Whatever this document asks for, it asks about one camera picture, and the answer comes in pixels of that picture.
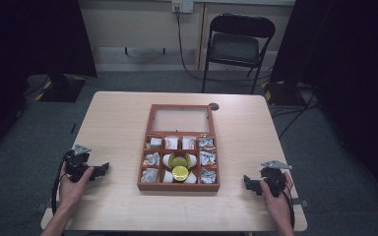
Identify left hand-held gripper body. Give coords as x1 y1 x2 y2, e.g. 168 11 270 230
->
63 144 96 184

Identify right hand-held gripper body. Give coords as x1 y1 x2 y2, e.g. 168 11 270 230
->
259 159 293 199

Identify person's right hand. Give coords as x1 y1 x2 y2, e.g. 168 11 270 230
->
259 171 295 227

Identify person's left hand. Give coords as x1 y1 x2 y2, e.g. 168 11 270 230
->
58 161 95 211

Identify silver blue print tea packet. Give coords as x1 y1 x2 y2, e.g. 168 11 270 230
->
199 150 218 167
198 137 217 151
200 167 218 185

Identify white orange tea packet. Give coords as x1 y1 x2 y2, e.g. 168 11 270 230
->
181 136 197 151
163 136 179 151

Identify round yellow lid tin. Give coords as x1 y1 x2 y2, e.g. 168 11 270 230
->
161 165 198 185

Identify round green lid tin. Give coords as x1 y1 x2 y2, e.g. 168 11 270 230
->
161 151 198 169

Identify black stand base striped tape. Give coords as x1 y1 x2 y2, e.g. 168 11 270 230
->
26 74 89 104
261 80 306 107

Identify wooden compartment box with lid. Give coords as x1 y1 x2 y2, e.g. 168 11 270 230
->
137 103 221 193

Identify black curtain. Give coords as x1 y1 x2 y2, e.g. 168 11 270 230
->
0 0 98 165
269 0 378 207

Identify black folding chair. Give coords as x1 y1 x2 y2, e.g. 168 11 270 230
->
201 13 277 95

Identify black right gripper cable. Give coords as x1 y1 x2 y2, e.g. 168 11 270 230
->
264 176 296 229

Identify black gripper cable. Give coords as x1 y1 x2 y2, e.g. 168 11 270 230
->
264 176 296 229
50 148 75 215

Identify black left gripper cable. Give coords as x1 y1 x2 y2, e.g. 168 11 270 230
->
50 148 75 215

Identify grey table edge bracket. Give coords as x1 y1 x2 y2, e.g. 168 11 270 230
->
290 199 310 208

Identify black floor cables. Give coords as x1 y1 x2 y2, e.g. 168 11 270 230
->
269 83 321 141

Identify white wall socket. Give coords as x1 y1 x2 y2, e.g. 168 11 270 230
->
171 0 195 15

